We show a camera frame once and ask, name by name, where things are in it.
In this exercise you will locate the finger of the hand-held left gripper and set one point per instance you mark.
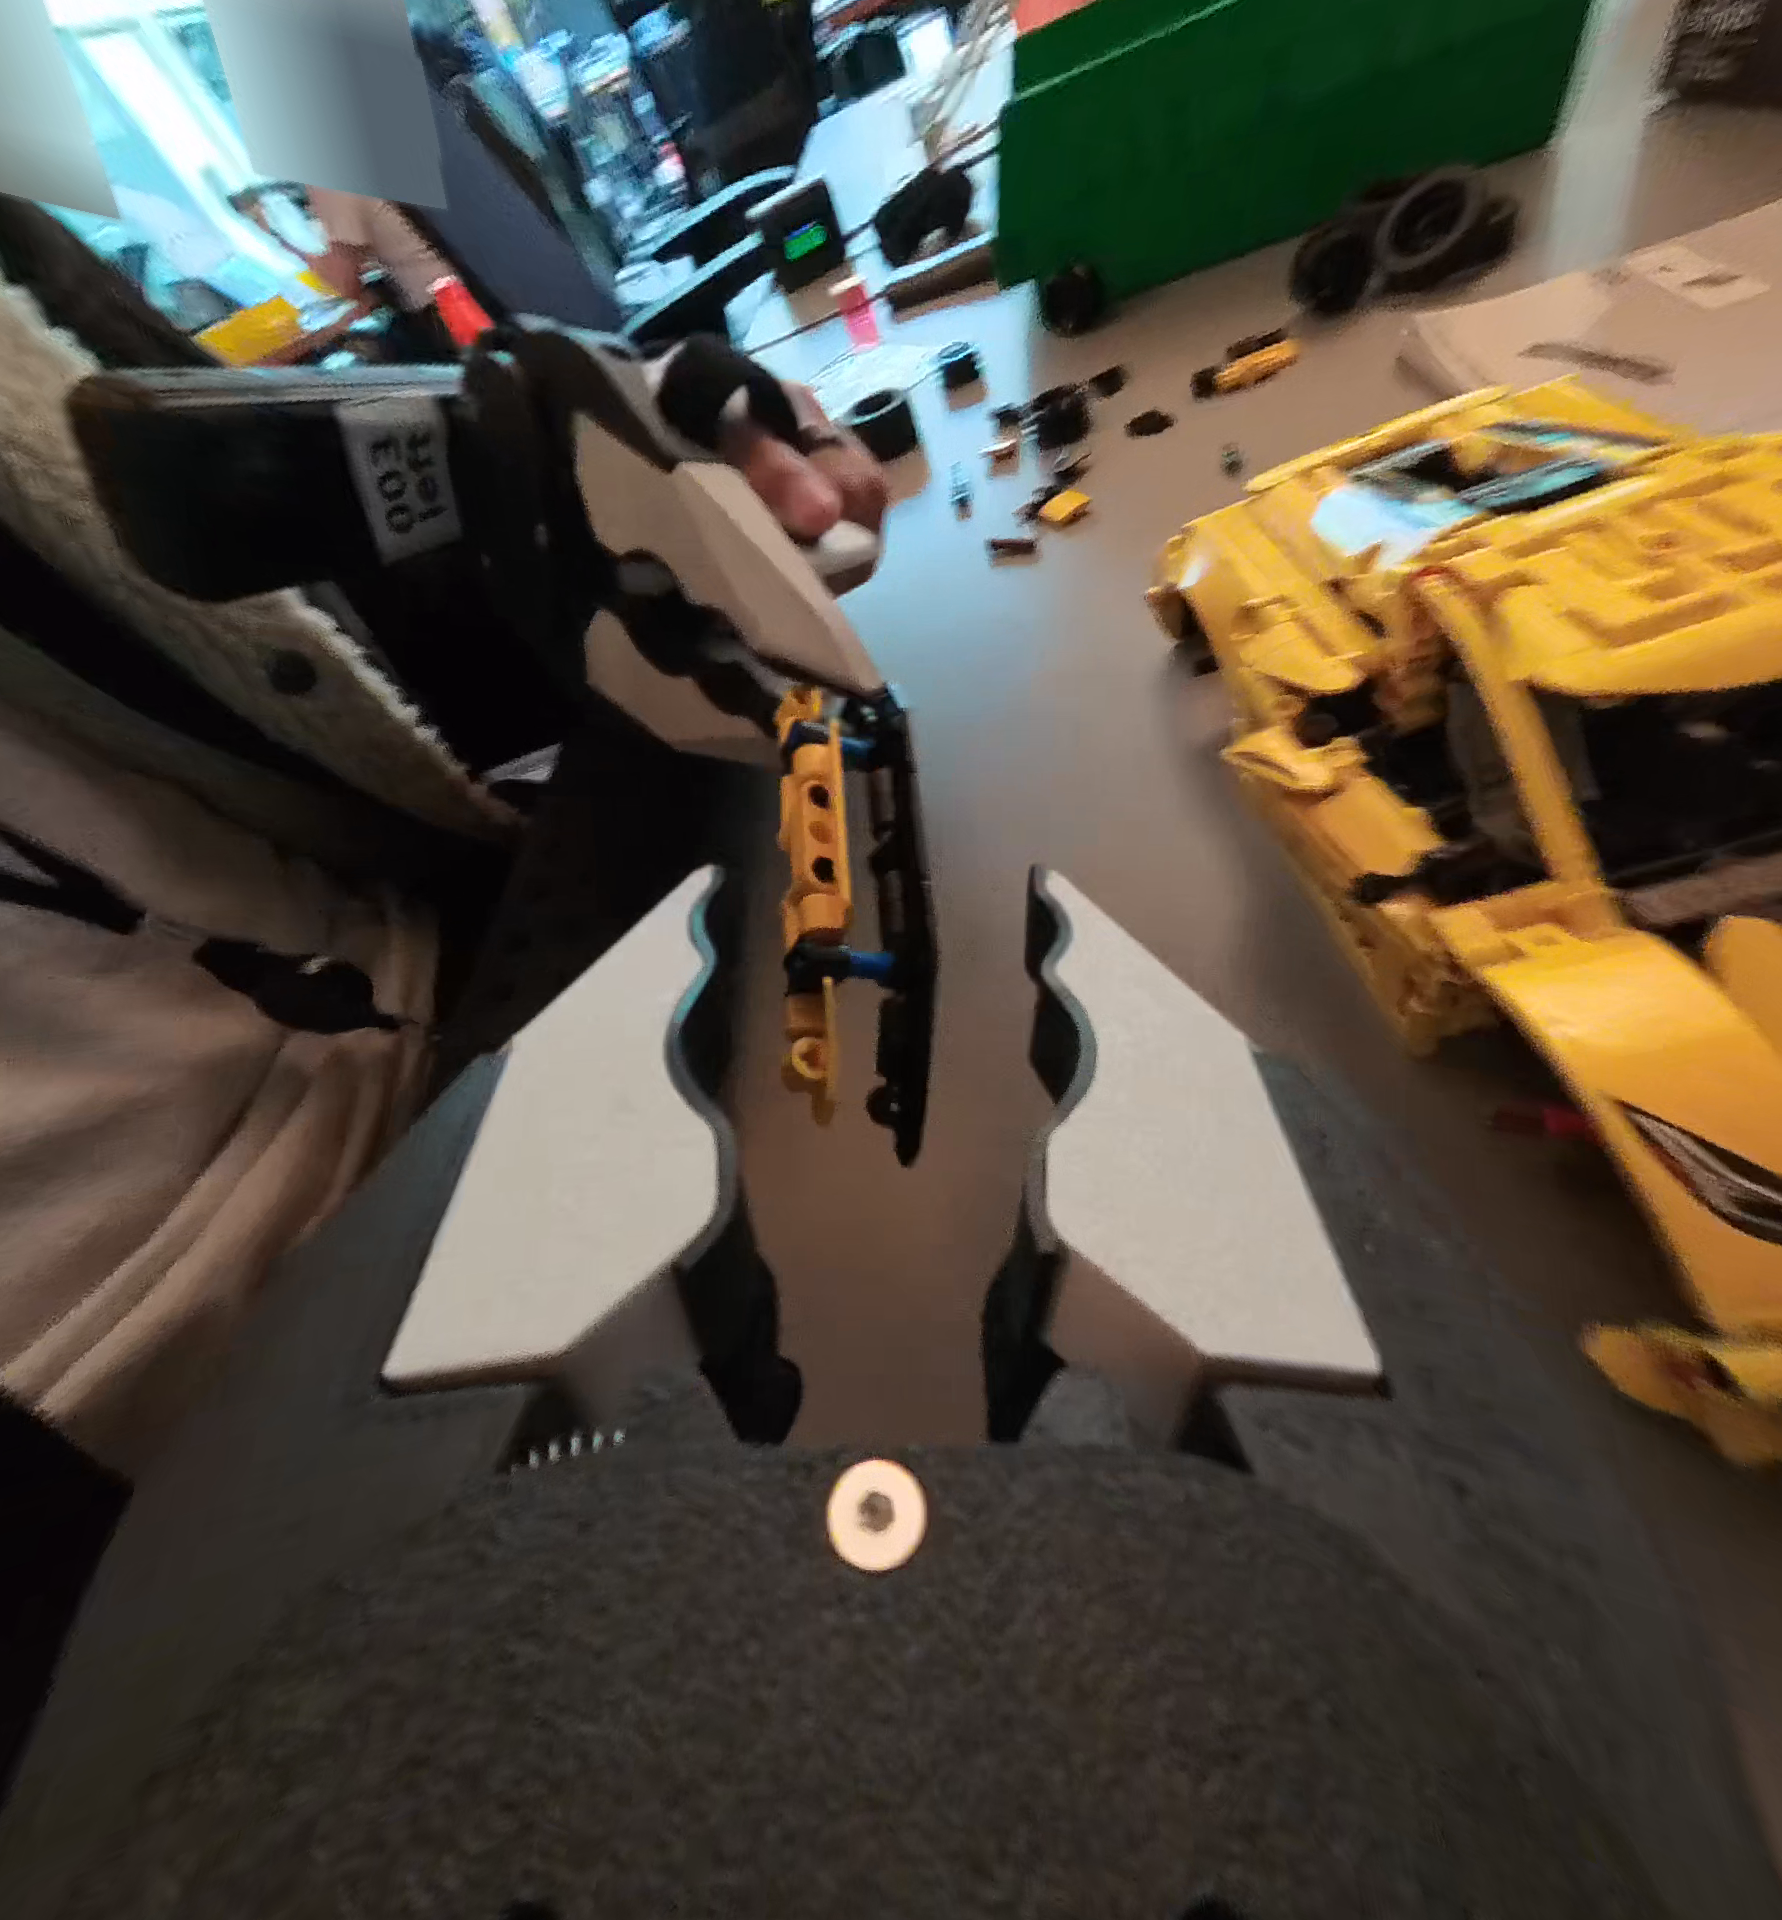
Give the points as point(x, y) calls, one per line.
point(651, 683)
point(749, 555)

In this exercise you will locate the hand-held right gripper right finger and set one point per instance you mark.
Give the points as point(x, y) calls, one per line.
point(1190, 1200)

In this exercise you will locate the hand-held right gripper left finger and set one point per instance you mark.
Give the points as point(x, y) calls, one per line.
point(576, 1184)

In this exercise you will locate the yellow brick assembly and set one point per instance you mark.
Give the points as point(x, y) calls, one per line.
point(817, 840)

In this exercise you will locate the grey desk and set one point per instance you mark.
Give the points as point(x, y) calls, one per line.
point(1070, 720)

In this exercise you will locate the person's left hand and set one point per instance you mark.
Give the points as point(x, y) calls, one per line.
point(817, 488)

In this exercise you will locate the black toy tire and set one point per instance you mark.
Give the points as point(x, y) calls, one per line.
point(1490, 224)
point(1319, 285)
point(865, 442)
point(1070, 301)

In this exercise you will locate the pink cup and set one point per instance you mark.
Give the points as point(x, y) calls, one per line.
point(855, 314)

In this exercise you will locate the pile of black yellow bricks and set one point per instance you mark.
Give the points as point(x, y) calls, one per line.
point(1065, 506)

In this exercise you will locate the black device with green display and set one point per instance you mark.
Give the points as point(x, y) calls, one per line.
point(800, 240)

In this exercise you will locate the green plastic bin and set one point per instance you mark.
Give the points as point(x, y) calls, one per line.
point(1281, 135)

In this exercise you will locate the yellow toy brick car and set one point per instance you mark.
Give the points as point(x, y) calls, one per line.
point(1580, 570)

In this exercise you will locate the building instruction booklet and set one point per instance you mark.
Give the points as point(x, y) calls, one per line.
point(1730, 301)

